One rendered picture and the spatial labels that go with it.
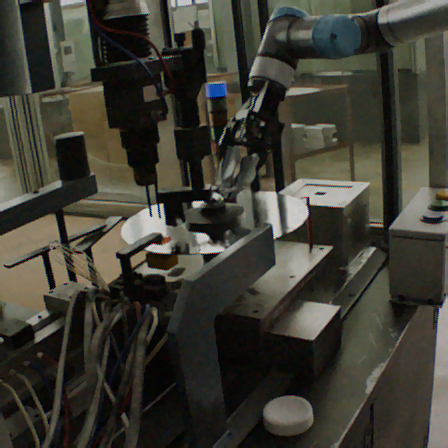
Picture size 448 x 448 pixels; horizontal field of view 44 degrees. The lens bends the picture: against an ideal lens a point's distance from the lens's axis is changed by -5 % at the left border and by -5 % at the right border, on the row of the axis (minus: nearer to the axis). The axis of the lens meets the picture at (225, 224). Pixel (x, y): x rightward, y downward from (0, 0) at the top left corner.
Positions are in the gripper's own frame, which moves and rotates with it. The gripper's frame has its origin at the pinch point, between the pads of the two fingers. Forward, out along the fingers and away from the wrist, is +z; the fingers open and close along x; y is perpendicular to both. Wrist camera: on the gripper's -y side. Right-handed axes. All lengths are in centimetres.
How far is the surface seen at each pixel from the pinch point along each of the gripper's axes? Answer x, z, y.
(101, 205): -13, 11, -85
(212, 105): -3.2, -18.1, -22.1
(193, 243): -6.0, 10.4, 11.0
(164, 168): -2, -5, -62
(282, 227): 6.8, 3.4, 12.4
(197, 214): -4.3, 5.7, 1.0
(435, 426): 106, 45, -42
